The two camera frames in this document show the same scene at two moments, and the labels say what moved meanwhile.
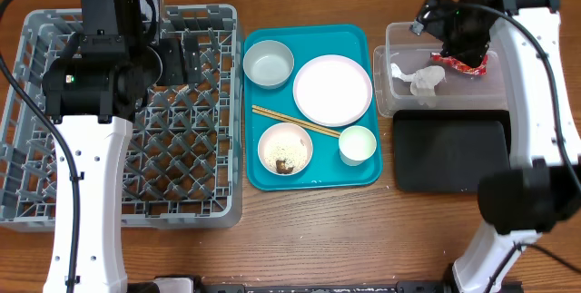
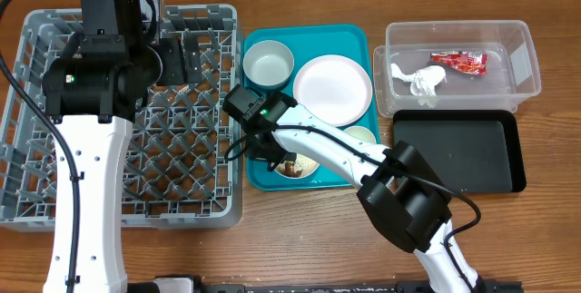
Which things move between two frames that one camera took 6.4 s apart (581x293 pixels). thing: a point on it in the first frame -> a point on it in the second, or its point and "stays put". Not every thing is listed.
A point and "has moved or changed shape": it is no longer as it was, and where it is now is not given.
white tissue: x=424 y=81 stays put
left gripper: x=170 y=52 stays put
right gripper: x=468 y=51 -> x=261 y=149
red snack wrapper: x=461 y=67 stays put
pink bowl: x=285 y=149 has moved or changed shape
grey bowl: x=268 y=63 stays put
